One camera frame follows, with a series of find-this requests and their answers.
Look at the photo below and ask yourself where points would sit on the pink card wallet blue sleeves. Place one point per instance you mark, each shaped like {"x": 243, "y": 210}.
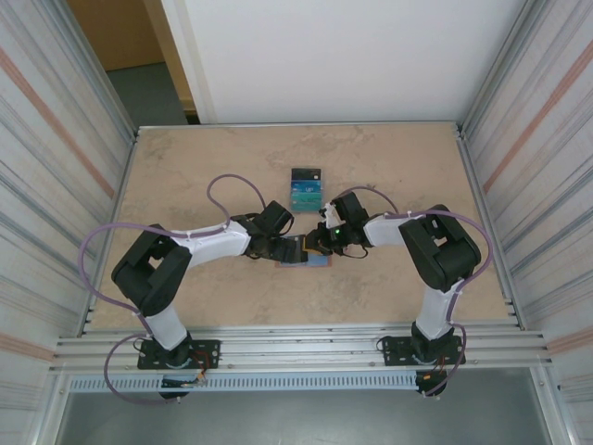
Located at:
{"x": 322, "y": 261}

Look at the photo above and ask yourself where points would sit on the translucent right enclosure panel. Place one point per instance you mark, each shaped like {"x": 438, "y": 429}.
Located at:
{"x": 546, "y": 162}

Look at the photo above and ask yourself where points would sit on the translucent left enclosure panel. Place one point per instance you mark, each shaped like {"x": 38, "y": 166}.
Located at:
{"x": 46, "y": 162}

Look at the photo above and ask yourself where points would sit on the brown wooden door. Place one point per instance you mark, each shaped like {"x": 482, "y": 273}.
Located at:
{"x": 116, "y": 32}

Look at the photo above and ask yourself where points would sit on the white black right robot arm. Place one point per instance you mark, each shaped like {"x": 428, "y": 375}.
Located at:
{"x": 384, "y": 229}

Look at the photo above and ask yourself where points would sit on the plain teal credit card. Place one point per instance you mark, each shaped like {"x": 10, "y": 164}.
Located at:
{"x": 306, "y": 208}

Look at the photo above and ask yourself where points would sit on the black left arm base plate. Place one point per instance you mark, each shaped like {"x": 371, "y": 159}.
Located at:
{"x": 210, "y": 347}

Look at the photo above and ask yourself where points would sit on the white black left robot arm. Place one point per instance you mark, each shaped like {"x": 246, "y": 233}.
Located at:
{"x": 208, "y": 241}

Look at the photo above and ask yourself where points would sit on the aluminium mounting rail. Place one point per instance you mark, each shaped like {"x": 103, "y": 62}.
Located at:
{"x": 301, "y": 345}

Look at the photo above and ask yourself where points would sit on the tan door frame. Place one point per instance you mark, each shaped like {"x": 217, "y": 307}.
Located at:
{"x": 172, "y": 60}

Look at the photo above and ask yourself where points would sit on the blue green box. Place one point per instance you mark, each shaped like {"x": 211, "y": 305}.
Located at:
{"x": 306, "y": 193}

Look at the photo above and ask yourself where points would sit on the blue credit card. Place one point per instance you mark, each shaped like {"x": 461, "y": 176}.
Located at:
{"x": 303, "y": 187}

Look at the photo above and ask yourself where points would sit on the translucent enclosure panel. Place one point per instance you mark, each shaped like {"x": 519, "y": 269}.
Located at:
{"x": 546, "y": 162}
{"x": 46, "y": 162}

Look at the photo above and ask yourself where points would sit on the teal credit card with lines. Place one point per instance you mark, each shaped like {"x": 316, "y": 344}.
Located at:
{"x": 306, "y": 198}

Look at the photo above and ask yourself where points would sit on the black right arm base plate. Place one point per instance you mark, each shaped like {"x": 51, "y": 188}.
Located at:
{"x": 391, "y": 345}

